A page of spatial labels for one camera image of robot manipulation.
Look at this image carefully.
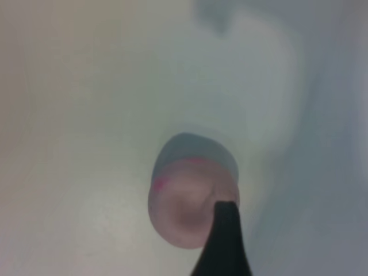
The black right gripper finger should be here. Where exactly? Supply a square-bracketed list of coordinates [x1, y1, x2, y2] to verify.
[189, 200, 252, 276]

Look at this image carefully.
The pink peach with green leaf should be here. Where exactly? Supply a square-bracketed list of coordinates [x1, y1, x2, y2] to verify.
[148, 157, 241, 250]

